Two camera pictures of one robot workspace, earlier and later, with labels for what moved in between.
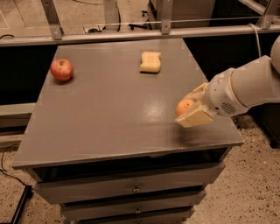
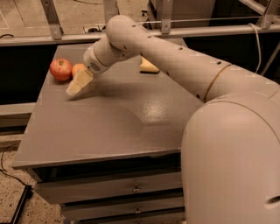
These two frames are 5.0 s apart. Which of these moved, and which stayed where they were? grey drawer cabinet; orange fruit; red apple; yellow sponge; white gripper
Moved: white gripper; orange fruit
Stayed: grey drawer cabinet; yellow sponge; red apple
